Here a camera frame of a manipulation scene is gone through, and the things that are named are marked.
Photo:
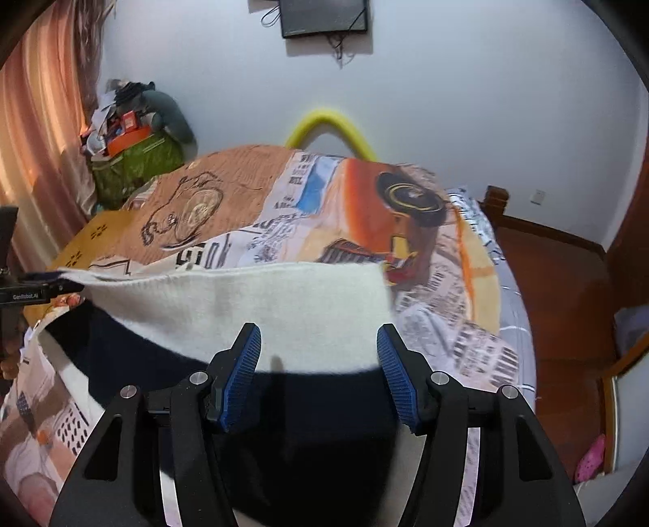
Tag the striped orange curtain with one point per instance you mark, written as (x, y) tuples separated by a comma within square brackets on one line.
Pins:
[(50, 58)]

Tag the wooden bed post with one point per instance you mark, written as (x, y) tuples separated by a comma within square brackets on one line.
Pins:
[(494, 204)]

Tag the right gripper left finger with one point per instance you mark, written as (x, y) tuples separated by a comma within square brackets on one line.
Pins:
[(116, 479)]

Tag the printed newspaper pattern bedspread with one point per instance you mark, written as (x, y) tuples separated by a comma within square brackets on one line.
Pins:
[(454, 294)]

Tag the black white striped sweater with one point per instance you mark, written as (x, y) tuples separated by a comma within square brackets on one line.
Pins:
[(264, 381)]

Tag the yellow foam padded bed rail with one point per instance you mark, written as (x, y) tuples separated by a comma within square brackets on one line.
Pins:
[(337, 123)]

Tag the orange box on hamper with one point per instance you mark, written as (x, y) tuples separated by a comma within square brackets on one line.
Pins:
[(127, 140)]

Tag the grey jacket on pile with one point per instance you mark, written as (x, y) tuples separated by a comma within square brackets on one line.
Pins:
[(165, 115)]

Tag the wooden folding lap desk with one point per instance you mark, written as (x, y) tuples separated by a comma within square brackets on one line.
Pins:
[(96, 240)]

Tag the white wall socket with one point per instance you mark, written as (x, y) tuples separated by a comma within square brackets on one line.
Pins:
[(538, 197)]

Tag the white wardrobe with heart stickers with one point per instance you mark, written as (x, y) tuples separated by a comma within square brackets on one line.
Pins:
[(618, 494)]

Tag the green patterned storage hamper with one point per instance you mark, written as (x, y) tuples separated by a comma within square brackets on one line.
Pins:
[(119, 176)]

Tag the pink slipper on floor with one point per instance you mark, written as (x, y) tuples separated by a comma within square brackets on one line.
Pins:
[(592, 461)]

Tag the small black wall monitor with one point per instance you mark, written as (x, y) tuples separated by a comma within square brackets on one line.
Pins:
[(322, 17)]

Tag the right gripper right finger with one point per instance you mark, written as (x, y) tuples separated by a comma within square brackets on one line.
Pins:
[(494, 437)]

